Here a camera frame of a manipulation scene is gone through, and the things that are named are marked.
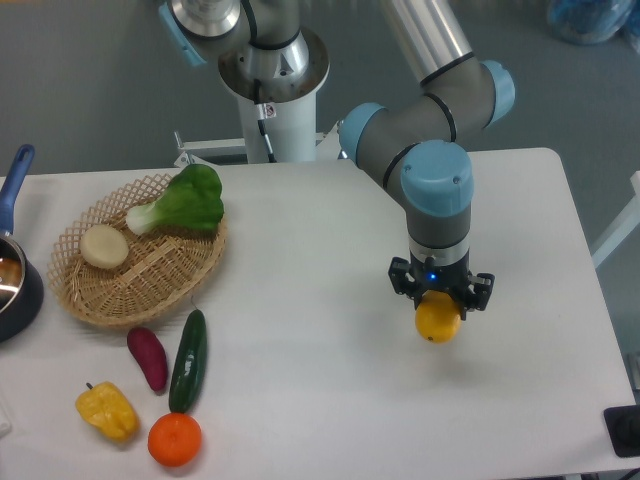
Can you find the orange tangerine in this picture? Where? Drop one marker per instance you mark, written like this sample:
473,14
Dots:
174,440

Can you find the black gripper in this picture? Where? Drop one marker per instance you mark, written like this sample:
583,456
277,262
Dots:
413,279

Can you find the green bok choy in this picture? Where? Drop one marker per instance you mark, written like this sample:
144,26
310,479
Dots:
191,200

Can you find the white metal frame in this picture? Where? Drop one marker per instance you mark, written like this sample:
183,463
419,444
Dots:
619,229

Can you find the yellow bell pepper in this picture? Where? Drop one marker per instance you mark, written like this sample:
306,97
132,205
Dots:
106,409

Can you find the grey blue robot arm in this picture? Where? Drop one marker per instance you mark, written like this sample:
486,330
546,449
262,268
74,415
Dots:
413,154

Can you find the yellow mango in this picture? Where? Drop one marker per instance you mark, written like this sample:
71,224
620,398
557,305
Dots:
437,317

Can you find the purple sweet potato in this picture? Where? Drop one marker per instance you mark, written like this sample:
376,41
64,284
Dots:
150,355

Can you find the blue plastic bag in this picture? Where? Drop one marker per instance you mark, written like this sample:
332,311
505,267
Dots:
590,22

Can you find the beige round potato slice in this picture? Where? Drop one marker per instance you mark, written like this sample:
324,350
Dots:
104,247

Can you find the woven wicker basket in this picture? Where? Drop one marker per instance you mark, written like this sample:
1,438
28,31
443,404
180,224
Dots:
162,268

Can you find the dark blue saucepan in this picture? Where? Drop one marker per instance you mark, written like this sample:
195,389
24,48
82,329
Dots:
22,291

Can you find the dark green cucumber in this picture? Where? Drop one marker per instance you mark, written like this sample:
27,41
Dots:
190,364

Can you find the black device at edge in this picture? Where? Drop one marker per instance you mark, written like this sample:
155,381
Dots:
623,429

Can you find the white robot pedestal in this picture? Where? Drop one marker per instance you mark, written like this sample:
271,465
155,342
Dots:
276,92

